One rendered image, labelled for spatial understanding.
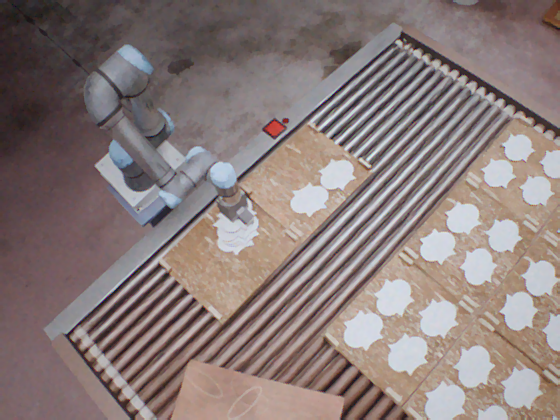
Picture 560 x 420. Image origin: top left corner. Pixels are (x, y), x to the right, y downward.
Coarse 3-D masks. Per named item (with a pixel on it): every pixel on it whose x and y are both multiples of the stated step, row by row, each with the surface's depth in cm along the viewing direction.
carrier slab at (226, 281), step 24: (216, 216) 184; (264, 216) 183; (192, 240) 181; (216, 240) 180; (264, 240) 179; (288, 240) 178; (168, 264) 177; (192, 264) 176; (216, 264) 176; (240, 264) 175; (264, 264) 175; (192, 288) 172; (216, 288) 172; (240, 288) 171
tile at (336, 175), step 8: (344, 160) 190; (328, 168) 189; (336, 168) 189; (344, 168) 189; (352, 168) 189; (328, 176) 188; (336, 176) 187; (344, 176) 187; (352, 176) 187; (328, 184) 186; (336, 184) 186; (344, 184) 186
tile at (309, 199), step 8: (296, 192) 186; (304, 192) 185; (312, 192) 185; (320, 192) 185; (296, 200) 184; (304, 200) 184; (312, 200) 184; (320, 200) 183; (296, 208) 183; (304, 208) 182; (312, 208) 182; (320, 208) 182
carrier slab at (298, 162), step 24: (288, 144) 197; (312, 144) 196; (336, 144) 195; (264, 168) 192; (288, 168) 192; (312, 168) 191; (360, 168) 189; (264, 192) 188; (288, 192) 187; (336, 192) 185; (288, 216) 182; (312, 216) 182
